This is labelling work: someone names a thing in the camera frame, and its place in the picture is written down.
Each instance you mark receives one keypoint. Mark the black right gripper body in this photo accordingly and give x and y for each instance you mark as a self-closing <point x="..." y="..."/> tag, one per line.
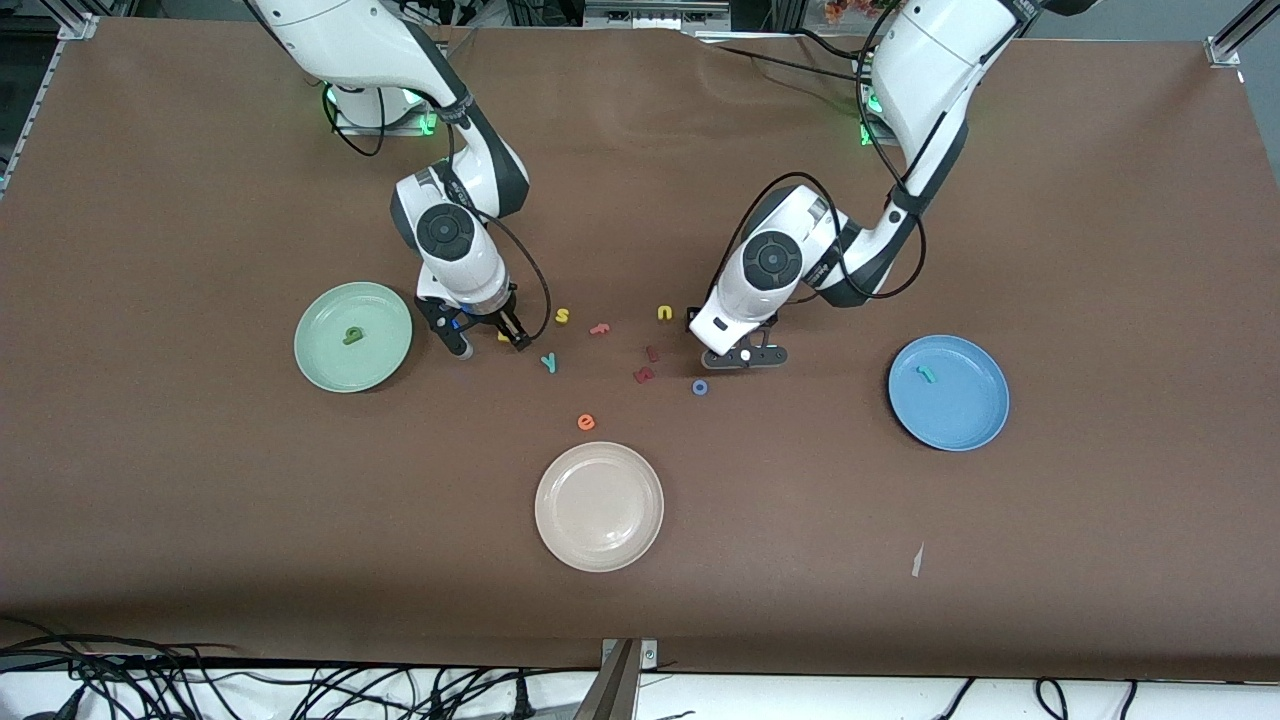
<point x="489" y="321"/>

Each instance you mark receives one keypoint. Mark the green foam letter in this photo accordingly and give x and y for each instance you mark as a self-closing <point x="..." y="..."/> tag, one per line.
<point x="353" y="336"/>

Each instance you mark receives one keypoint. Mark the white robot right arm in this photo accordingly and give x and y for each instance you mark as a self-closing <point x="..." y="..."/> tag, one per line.
<point x="350" y="40"/>

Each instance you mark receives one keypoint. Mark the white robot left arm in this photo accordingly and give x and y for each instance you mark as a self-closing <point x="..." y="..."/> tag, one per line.
<point x="920" y="70"/>

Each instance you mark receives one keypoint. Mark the green plate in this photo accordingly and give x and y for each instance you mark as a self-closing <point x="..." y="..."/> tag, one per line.
<point x="330" y="360"/>

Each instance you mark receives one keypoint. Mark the brown table cover sheet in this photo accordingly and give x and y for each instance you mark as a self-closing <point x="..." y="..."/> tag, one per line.
<point x="640" y="150"/>

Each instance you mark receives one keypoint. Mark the cream plate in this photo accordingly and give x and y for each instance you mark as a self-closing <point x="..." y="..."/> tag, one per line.
<point x="599" y="507"/>

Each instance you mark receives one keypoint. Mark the blue plate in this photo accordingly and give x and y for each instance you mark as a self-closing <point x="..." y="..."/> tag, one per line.
<point x="955" y="405"/>

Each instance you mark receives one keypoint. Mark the white tape scrap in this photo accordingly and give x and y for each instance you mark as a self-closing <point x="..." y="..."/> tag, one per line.
<point x="917" y="562"/>

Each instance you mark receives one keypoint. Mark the black box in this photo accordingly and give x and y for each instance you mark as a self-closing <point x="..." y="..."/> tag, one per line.
<point x="545" y="12"/>

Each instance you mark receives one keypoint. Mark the silver metal device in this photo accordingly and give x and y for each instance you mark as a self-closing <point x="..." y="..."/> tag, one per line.
<point x="655" y="12"/>

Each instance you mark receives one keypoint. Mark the orange flowers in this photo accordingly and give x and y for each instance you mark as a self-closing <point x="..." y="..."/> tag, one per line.
<point x="850" y="10"/>

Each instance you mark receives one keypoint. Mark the grey diagonal bar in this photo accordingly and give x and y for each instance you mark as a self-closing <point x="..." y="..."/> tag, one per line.
<point x="610" y="695"/>

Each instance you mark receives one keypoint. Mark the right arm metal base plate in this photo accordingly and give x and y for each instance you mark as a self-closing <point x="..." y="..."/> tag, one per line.
<point x="385" y="130"/>

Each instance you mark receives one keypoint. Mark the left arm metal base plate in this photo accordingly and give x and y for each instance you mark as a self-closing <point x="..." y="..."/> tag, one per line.
<point x="875" y="142"/>

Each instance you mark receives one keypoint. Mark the small metal bracket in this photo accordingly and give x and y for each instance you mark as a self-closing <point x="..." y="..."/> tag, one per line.
<point x="648" y="655"/>

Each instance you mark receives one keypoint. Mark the aluminium frame rail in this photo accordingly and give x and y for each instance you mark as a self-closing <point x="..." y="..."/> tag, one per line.
<point x="42" y="100"/>

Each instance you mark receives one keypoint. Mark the aluminium frame corner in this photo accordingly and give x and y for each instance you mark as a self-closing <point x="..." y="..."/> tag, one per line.
<point x="1235" y="35"/>

